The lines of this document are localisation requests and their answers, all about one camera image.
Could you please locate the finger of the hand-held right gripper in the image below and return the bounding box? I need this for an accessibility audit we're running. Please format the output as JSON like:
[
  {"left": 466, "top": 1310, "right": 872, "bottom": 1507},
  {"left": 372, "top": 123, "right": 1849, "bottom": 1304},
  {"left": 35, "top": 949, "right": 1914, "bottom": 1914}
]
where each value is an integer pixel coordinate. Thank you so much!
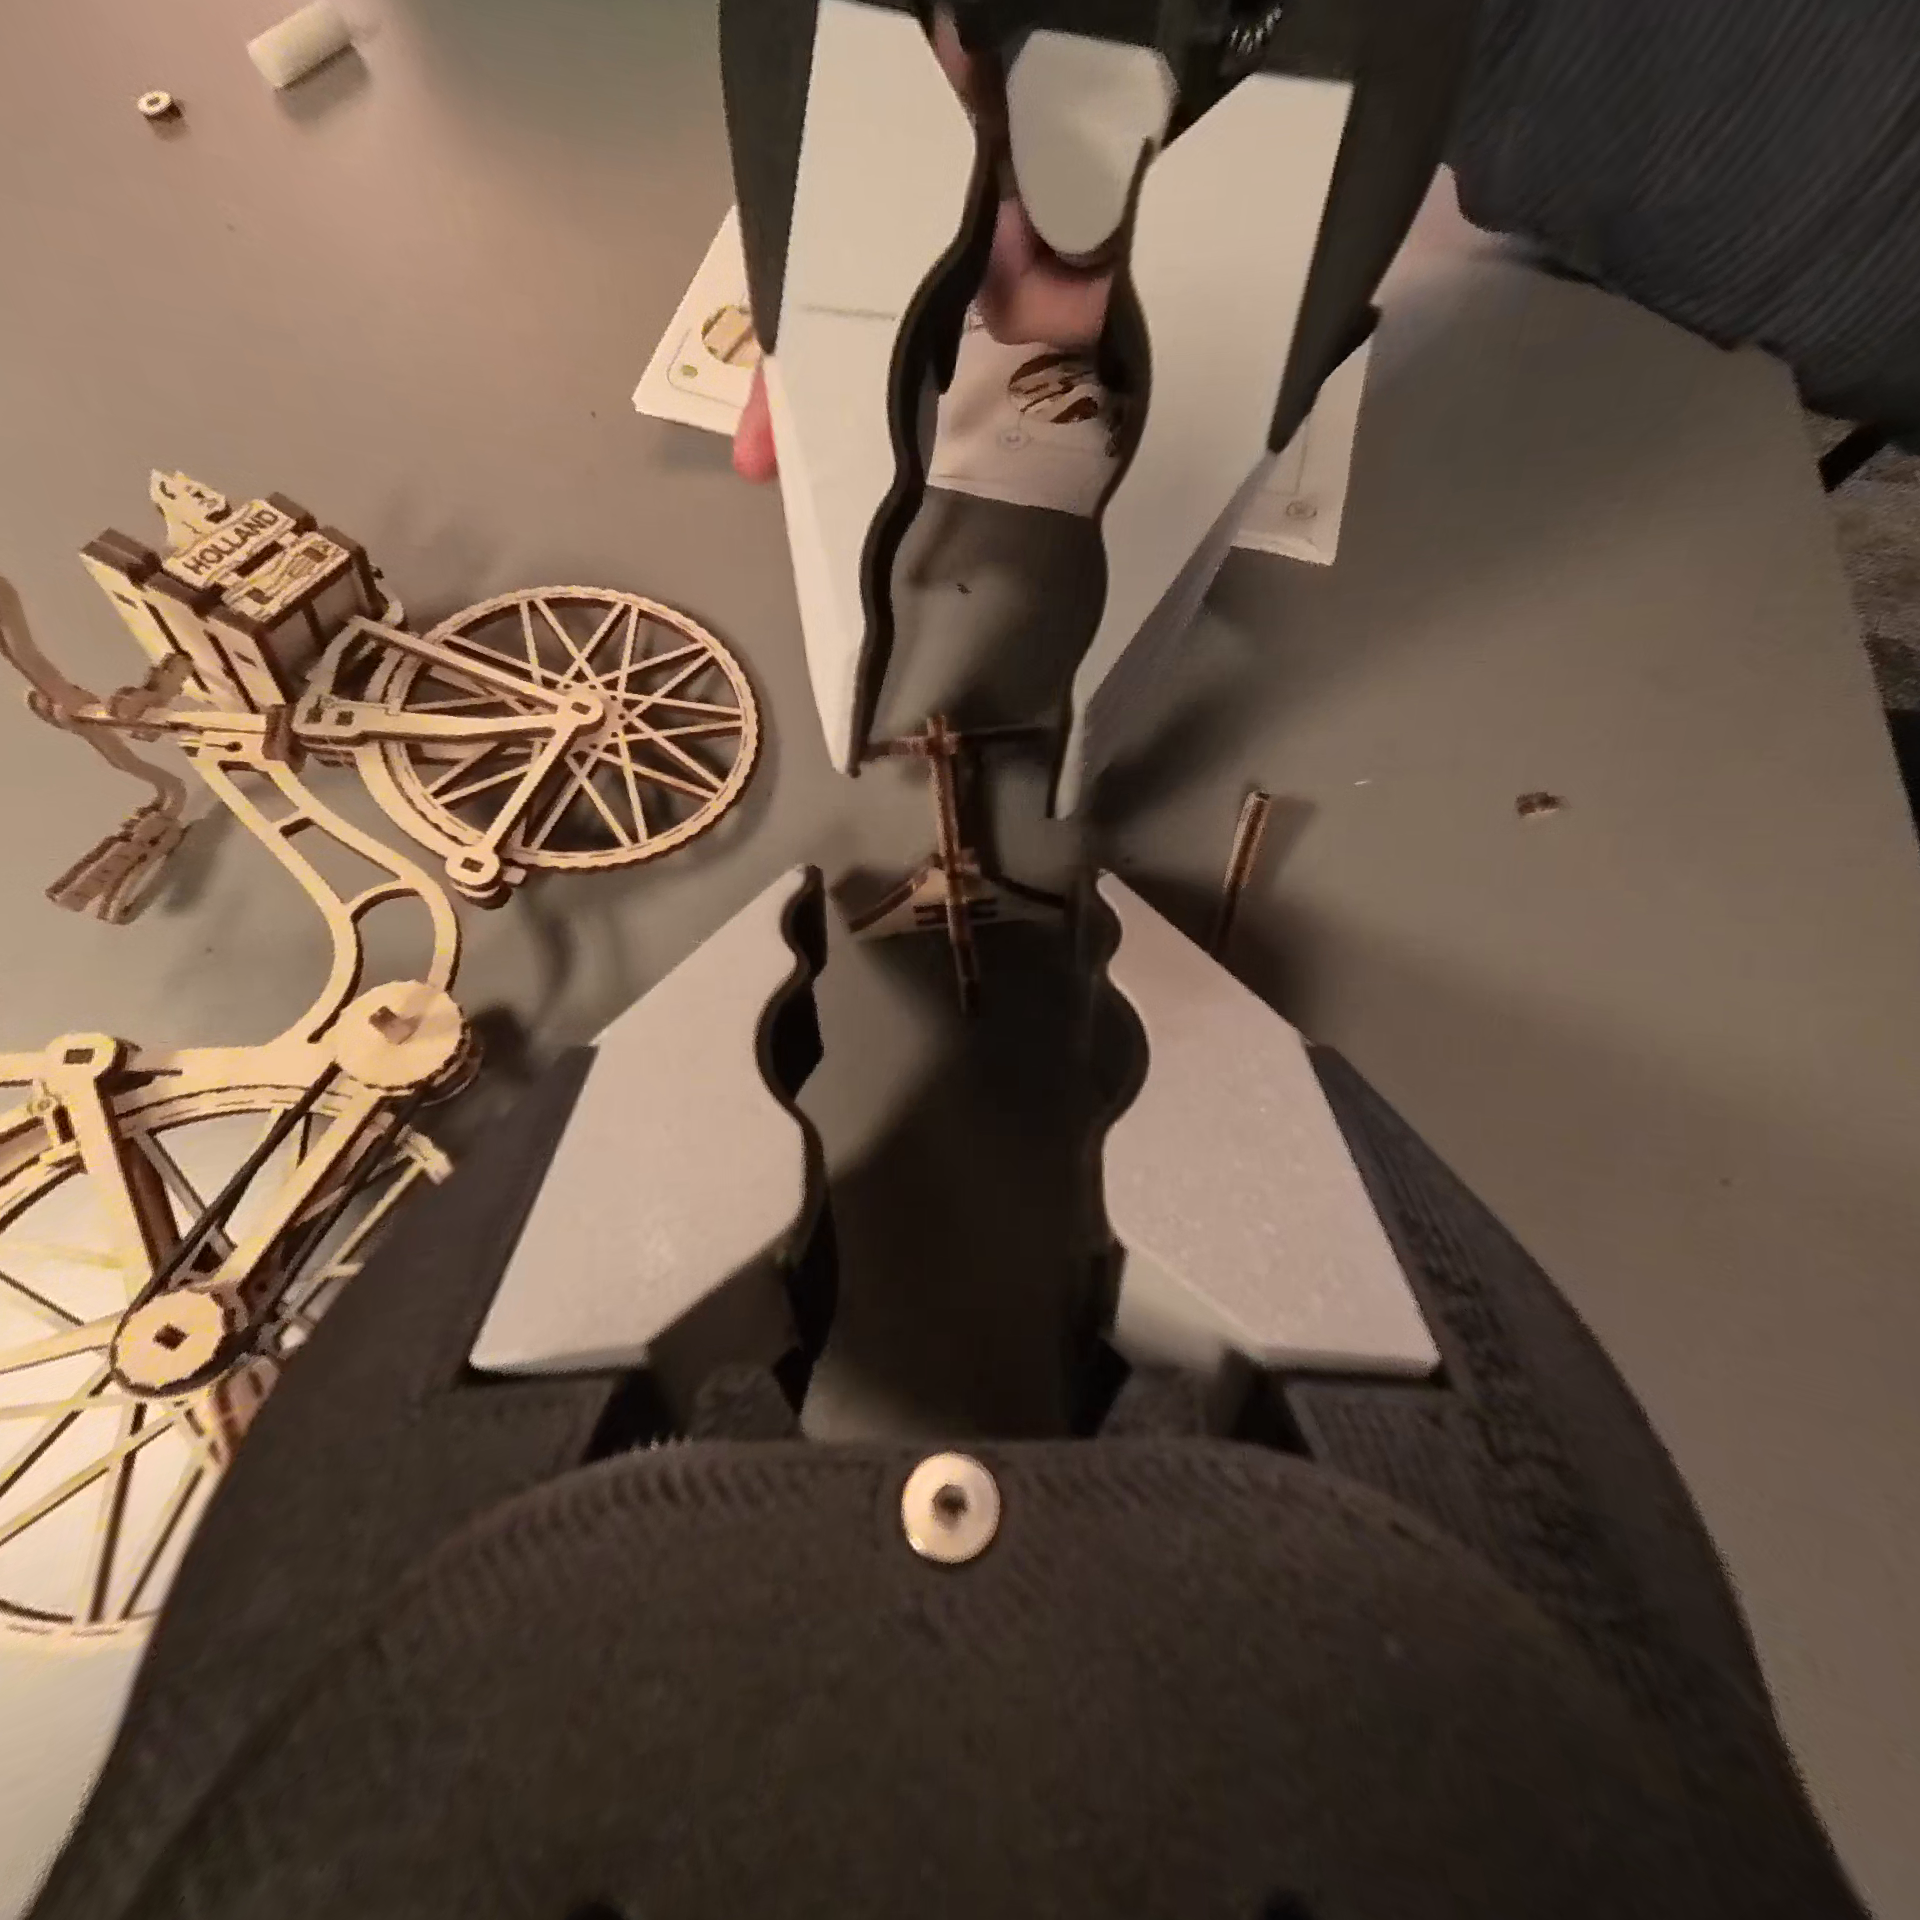
[
  {"left": 1054, "top": 70, "right": 1355, "bottom": 824},
  {"left": 769, "top": 0, "right": 1003, "bottom": 779}
]

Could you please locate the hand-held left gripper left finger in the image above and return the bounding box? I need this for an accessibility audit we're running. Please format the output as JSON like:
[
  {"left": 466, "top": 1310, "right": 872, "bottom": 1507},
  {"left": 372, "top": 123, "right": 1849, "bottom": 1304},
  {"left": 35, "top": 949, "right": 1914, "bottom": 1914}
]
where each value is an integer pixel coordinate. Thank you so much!
[{"left": 469, "top": 864, "right": 840, "bottom": 1390}]

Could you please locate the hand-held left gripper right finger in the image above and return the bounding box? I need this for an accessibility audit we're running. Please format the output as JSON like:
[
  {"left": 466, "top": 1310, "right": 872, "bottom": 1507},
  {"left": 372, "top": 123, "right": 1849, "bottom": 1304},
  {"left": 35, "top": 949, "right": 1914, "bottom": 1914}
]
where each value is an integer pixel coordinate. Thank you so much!
[{"left": 1072, "top": 870, "right": 1444, "bottom": 1382}]

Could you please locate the small wooden stand assembly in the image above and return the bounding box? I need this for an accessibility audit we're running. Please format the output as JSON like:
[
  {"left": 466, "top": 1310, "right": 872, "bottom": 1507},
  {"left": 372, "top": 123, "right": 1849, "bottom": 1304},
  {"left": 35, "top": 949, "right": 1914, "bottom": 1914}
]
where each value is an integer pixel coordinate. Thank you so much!
[{"left": 833, "top": 710, "right": 1082, "bottom": 1008}]

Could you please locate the person's right forearm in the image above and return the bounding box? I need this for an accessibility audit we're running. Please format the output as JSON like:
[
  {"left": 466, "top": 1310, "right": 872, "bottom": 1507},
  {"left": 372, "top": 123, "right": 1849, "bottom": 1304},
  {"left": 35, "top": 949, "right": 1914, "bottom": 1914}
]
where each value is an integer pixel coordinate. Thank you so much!
[{"left": 1462, "top": 0, "right": 1920, "bottom": 430}]

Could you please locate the wooden bicycle model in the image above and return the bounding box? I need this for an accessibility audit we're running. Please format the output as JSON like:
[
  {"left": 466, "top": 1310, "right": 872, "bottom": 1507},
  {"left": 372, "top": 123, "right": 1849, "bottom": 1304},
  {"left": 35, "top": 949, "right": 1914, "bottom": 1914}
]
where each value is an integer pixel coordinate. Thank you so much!
[{"left": 0, "top": 468, "right": 769, "bottom": 1636}]

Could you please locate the person's right hand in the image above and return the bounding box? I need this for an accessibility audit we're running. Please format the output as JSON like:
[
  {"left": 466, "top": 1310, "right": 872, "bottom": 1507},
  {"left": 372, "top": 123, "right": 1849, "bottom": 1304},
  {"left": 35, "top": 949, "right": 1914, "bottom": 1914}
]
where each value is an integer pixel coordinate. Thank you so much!
[{"left": 736, "top": 195, "right": 1125, "bottom": 485}]

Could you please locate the white instruction booklet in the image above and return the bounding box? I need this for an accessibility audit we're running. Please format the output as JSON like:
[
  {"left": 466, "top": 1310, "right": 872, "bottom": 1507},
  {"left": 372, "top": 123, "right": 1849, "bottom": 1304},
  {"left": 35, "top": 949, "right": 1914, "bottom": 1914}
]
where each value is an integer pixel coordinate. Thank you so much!
[{"left": 630, "top": 202, "right": 1374, "bottom": 570}]

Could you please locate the curved wooden strip part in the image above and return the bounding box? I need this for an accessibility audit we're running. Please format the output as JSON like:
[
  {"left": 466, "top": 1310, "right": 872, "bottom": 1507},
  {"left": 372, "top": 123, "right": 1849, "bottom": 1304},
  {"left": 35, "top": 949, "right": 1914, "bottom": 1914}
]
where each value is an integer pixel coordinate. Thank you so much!
[{"left": 1211, "top": 792, "right": 1273, "bottom": 963}]

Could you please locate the white wax cylinder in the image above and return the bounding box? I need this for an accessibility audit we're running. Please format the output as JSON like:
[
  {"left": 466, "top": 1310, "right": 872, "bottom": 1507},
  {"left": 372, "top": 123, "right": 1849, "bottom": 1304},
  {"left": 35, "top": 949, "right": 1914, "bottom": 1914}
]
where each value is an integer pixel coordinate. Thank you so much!
[{"left": 246, "top": 0, "right": 362, "bottom": 89}]

